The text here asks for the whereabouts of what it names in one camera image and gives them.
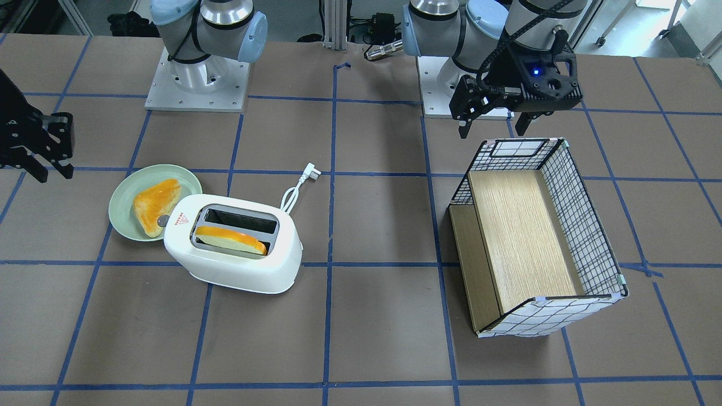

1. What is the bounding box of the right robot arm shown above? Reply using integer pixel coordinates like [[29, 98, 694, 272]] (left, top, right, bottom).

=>
[[1, 1, 268, 183]]

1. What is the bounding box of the bread slice in toaster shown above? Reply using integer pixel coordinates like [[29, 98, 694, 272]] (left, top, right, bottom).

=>
[[196, 226, 268, 256]]

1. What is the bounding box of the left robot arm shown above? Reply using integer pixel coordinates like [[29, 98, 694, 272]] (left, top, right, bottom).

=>
[[402, 1, 587, 139]]

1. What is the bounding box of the light green plate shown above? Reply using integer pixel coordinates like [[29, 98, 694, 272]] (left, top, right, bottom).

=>
[[108, 164, 202, 242]]

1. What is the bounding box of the wire basket with wooden shelf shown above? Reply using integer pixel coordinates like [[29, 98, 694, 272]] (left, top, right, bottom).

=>
[[448, 138, 629, 338]]

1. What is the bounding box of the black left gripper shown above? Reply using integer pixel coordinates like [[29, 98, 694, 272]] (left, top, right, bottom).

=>
[[450, 39, 584, 139]]

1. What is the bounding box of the white two-slot toaster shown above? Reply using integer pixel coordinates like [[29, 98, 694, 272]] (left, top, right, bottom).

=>
[[164, 195, 303, 294]]

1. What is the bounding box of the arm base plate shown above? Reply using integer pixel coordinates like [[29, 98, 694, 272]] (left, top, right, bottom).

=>
[[144, 49, 252, 113], [416, 54, 517, 120]]

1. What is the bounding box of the white toaster power cord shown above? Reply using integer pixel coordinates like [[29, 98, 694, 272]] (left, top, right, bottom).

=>
[[279, 162, 320, 214]]

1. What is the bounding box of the aluminium frame post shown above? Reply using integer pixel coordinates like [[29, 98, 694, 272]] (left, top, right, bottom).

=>
[[319, 1, 350, 53]]

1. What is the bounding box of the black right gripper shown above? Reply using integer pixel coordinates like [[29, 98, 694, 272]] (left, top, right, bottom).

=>
[[1, 71, 75, 183]]

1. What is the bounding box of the bread slice on plate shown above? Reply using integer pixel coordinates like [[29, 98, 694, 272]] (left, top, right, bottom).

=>
[[133, 178, 182, 237]]

